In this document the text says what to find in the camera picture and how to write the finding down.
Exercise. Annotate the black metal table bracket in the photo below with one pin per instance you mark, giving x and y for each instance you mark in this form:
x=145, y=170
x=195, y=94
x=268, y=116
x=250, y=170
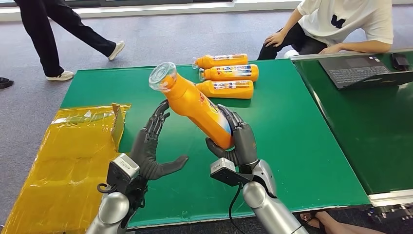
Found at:
x=390, y=213

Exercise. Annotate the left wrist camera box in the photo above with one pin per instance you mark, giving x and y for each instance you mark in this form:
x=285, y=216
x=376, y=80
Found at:
x=122, y=172

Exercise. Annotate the black shoe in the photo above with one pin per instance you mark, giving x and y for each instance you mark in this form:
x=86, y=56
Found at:
x=5, y=82

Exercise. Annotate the yellow taped cardboard box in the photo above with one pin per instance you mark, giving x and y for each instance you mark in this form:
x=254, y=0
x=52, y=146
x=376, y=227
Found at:
x=67, y=161

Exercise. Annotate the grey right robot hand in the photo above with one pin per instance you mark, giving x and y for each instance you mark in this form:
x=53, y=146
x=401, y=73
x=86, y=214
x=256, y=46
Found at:
x=245, y=145

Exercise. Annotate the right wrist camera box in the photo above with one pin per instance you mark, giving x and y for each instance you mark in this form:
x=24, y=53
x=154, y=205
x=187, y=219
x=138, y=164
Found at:
x=226, y=172

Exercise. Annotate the orange detergent bottle blue label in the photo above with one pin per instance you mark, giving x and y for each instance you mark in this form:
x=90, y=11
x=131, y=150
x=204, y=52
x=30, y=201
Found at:
x=232, y=73

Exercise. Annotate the black power adapter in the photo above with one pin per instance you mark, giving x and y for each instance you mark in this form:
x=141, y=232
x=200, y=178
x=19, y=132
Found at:
x=400, y=61

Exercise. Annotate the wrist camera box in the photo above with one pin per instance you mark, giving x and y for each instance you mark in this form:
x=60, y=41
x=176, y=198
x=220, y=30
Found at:
x=226, y=172
x=122, y=172

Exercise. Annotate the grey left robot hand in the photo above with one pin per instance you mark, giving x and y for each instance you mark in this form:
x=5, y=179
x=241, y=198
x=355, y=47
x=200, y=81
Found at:
x=143, y=151

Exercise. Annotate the person's foot in sandal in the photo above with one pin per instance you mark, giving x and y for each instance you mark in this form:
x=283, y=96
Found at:
x=332, y=224

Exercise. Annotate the white stool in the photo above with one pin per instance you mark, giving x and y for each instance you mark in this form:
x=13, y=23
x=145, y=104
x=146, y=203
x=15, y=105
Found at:
x=290, y=54

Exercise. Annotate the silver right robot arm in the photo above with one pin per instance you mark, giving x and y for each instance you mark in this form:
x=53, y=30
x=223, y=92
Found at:
x=267, y=210

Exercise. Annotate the walking person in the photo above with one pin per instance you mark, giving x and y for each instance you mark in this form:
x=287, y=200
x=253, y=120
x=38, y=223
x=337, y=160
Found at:
x=42, y=32

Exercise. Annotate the orange detergent bottle clear cap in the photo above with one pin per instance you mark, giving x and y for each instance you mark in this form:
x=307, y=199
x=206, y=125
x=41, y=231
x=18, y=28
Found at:
x=229, y=90
x=193, y=106
x=222, y=61

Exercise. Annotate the dark grey laptop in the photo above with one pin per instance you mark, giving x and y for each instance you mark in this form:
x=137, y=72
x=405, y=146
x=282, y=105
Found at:
x=355, y=71

